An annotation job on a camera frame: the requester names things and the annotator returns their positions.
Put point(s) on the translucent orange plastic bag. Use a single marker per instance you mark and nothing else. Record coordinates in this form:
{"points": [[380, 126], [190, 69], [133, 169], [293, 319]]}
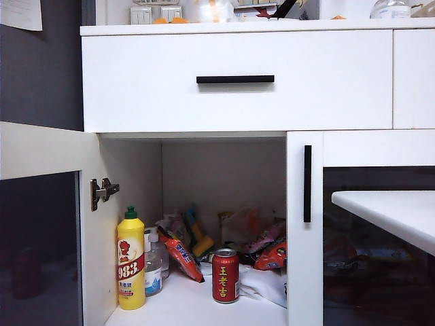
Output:
{"points": [[244, 224]]}

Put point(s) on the brown cardboard box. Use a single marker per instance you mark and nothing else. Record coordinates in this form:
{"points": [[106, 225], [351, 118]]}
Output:
{"points": [[422, 11]]}

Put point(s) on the dark red snack packet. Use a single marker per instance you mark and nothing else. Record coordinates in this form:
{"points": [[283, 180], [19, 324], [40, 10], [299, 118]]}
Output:
{"points": [[339, 253]]}

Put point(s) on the clear pump sanitizer bottle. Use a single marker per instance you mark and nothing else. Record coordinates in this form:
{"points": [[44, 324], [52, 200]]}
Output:
{"points": [[153, 271]]}

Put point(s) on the white wall switch panel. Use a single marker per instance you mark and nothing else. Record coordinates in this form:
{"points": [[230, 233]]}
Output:
{"points": [[171, 13], [141, 15]]}

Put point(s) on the metal door hinge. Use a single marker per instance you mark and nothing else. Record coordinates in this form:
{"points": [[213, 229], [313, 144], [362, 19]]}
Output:
{"points": [[102, 193]]}

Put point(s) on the black stick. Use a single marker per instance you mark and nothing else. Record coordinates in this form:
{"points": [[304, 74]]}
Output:
{"points": [[283, 9]]}

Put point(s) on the clear plastic bottle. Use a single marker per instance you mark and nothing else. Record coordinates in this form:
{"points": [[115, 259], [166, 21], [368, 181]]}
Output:
{"points": [[166, 261]]}

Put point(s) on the grey printed box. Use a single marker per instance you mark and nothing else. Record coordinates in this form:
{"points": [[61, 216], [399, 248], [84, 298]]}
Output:
{"points": [[308, 11]]}

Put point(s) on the small red object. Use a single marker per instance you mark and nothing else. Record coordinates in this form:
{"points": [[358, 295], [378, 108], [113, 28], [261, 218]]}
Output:
{"points": [[263, 13]]}

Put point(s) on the clear plastic jar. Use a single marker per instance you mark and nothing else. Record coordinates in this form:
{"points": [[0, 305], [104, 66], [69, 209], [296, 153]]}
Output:
{"points": [[390, 9]]}

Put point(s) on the white printed box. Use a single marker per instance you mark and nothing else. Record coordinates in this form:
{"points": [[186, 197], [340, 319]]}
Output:
{"points": [[247, 7]]}

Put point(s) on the small orange piece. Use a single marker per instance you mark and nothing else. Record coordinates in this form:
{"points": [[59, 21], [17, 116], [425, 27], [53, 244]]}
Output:
{"points": [[338, 17]]}

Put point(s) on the yellow sponge brush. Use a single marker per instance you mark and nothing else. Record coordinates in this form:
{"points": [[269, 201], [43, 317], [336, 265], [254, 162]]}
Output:
{"points": [[204, 244]]}

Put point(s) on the white glass cabinet door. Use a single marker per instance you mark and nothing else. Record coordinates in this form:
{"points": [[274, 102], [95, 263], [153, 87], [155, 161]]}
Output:
{"points": [[40, 149], [298, 271]]}

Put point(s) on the white paper sheet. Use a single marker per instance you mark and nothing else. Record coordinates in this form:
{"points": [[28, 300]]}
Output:
{"points": [[20, 13]]}

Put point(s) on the pink white packet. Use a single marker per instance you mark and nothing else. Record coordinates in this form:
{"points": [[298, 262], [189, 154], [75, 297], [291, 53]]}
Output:
{"points": [[178, 227]]}

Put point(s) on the white cabinet body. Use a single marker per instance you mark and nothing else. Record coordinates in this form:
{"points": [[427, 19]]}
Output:
{"points": [[221, 169]]}

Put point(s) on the yellow detergent bottle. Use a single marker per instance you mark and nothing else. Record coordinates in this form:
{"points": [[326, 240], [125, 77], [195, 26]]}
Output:
{"points": [[130, 271]]}

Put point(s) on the red beverage can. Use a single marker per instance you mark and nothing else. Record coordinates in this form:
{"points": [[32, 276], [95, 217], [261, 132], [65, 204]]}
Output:
{"points": [[226, 278]]}

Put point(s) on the orange snack packet blue print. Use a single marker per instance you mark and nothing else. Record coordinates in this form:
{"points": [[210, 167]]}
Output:
{"points": [[183, 254]]}

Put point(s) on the pink snack packet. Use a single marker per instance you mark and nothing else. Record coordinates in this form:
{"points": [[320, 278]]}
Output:
{"points": [[268, 234]]}

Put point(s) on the white plastic bag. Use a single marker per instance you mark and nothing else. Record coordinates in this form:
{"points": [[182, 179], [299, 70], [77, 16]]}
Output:
{"points": [[261, 282]]}

